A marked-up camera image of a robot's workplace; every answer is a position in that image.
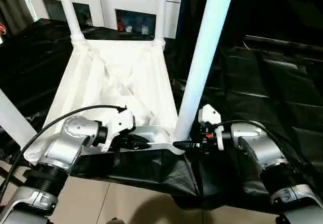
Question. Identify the white plastic table leg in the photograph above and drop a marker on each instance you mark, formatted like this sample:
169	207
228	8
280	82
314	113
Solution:
70	12
14	120
160	12
202	52

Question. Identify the white cabinet with glass doors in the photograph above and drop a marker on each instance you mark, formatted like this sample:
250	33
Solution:
101	2

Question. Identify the black bar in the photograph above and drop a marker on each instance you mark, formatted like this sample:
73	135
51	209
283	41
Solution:
282	42

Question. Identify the red bottle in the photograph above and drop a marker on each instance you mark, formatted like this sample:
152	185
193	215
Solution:
120	26

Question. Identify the white plastic table top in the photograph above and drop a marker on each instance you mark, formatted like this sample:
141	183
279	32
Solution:
121	77

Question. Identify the black plastic mat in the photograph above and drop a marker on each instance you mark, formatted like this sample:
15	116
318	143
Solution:
272	98

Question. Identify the grey curtain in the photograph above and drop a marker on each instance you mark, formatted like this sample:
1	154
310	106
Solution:
12	4

